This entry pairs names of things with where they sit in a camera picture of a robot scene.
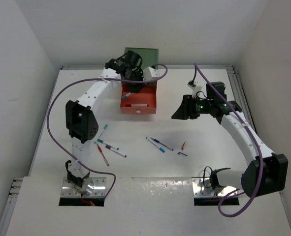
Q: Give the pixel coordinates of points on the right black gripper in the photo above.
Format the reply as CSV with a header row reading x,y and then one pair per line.
x,y
183,112

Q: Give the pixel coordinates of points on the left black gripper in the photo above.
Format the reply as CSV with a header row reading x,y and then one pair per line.
x,y
136,89

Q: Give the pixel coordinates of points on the blue capped marker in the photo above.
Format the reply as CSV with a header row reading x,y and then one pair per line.
x,y
126,95

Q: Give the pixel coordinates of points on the orange drawer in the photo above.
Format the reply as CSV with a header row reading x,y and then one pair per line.
x,y
148,95

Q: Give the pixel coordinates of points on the red capped white marker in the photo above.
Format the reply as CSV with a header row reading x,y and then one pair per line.
x,y
136,105

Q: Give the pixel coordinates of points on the teal capped white pen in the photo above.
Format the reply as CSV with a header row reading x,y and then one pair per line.
x,y
103,130

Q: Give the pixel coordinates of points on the teal capped marker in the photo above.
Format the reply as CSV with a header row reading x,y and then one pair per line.
x,y
107,144

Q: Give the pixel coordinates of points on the purple capped marker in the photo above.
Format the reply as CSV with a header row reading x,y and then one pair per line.
x,y
115,151

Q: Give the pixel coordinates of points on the light blue capped pen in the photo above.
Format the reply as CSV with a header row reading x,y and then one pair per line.
x,y
158,147

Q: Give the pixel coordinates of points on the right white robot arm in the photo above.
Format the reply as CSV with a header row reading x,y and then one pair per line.
x,y
264,166

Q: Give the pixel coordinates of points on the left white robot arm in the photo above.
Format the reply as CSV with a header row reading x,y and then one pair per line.
x,y
80,119

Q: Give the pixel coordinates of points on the green top drawer unit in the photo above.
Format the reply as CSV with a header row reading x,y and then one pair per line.
x,y
149,56

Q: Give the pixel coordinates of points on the dark blue pen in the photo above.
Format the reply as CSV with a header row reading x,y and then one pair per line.
x,y
159,142

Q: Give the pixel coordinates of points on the red gel pen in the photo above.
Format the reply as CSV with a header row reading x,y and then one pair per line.
x,y
102,154

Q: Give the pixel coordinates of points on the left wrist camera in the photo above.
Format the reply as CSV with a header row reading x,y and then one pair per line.
x,y
150,74

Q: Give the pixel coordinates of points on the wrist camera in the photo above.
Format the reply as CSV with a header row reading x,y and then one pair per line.
x,y
150,74
196,89

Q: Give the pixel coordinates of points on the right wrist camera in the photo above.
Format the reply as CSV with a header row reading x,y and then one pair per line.
x,y
196,89

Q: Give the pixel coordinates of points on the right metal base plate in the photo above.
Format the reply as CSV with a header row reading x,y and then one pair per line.
x,y
201,191

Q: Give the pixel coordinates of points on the metal base plate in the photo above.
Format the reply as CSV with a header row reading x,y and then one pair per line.
x,y
93,187
201,191

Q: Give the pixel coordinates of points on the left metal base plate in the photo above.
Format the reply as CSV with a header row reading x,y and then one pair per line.
x,y
93,187

